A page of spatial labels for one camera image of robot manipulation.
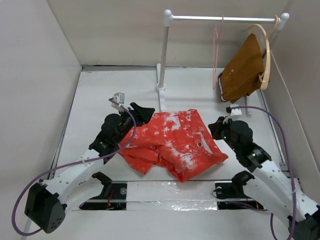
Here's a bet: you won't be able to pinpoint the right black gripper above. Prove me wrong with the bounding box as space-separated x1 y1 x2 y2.
208 115 240 153

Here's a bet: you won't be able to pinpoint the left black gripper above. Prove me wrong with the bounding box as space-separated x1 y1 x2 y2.
114 102 154 144

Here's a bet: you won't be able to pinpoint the red white patterned trousers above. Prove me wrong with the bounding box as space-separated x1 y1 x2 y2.
119 109 228 183

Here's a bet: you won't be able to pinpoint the pink wire hanger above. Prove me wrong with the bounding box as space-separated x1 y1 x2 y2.
212 15 224 89

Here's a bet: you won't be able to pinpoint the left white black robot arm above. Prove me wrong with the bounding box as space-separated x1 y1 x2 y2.
24 102 155 234

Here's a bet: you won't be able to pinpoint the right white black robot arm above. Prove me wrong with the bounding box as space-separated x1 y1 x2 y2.
208 116 320 240

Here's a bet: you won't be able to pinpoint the brown trousers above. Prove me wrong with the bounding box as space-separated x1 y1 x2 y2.
217 33 265 104

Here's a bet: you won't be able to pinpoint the beige wooden hanger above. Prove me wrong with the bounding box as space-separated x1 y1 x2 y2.
247 15 279 90

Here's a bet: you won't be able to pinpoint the silver tape strip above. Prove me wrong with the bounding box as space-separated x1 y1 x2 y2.
126 180 218 211

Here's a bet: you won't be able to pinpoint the white metal clothes rack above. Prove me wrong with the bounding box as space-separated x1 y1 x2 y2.
155 9 290 112

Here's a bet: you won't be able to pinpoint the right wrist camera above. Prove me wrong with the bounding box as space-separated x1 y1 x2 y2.
226 104 242 118

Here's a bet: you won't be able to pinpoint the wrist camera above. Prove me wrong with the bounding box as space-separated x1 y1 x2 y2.
226 104 242 118
111 92 125 111

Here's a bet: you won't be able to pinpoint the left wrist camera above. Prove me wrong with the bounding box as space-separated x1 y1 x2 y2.
111 92 125 111

